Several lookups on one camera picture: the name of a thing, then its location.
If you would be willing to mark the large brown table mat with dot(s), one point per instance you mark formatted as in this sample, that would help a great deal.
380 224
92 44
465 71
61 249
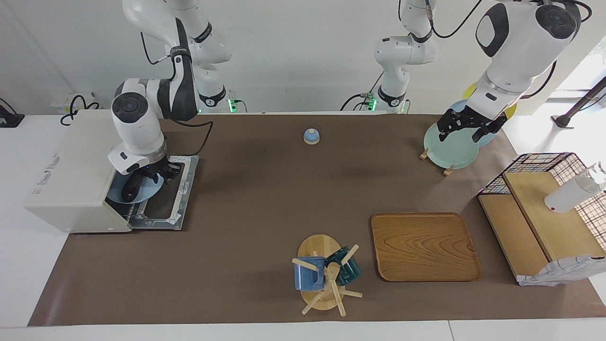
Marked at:
236 213

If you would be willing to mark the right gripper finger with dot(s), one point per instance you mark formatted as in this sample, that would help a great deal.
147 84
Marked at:
171 175
155 178

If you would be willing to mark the yellow plate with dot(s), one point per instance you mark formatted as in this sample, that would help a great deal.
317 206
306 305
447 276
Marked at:
468 92

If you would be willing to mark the dark green mug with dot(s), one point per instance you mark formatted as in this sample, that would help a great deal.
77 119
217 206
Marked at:
350 272

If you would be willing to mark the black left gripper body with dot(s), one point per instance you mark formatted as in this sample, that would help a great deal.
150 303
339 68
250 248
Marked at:
476 118

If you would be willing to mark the black desk device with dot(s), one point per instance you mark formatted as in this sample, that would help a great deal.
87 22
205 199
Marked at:
9 118

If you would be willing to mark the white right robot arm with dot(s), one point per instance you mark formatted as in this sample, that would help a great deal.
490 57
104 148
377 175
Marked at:
137 123

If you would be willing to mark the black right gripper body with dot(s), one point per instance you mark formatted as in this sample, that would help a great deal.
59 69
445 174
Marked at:
161 168

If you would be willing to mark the black pole stand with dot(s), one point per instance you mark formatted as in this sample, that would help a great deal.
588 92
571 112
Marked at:
577 106

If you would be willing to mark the wooden mug tree stand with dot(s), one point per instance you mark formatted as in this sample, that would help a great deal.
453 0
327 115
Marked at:
319 246

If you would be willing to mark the white bottle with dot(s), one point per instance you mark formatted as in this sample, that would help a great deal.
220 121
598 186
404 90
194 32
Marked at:
568 196

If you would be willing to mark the rectangular wooden tray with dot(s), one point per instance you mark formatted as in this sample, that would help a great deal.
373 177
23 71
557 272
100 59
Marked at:
426 246

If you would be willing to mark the pale green plate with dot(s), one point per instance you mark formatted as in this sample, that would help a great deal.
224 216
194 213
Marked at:
454 151

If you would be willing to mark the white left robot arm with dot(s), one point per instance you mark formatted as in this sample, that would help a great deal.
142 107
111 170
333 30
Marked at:
521 47

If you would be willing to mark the toaster oven glass door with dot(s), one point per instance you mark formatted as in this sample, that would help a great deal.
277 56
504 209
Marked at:
187 184

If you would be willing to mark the wooden plate rack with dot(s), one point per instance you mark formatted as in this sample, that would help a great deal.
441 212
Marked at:
423 154

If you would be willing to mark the wooden stepped shelf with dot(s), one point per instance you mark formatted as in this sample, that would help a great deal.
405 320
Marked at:
544 213

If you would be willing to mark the small light blue plate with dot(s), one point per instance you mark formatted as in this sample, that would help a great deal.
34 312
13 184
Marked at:
149 193

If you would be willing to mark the large light blue plate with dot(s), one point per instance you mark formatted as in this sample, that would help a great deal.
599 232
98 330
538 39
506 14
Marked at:
457 108

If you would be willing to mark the cream toaster oven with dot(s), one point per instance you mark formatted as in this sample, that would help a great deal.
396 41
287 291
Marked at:
71 180

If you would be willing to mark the blue mug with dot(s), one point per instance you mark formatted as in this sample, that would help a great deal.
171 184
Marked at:
307 279

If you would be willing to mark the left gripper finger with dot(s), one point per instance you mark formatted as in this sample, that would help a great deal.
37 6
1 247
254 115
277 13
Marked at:
446 130
484 133

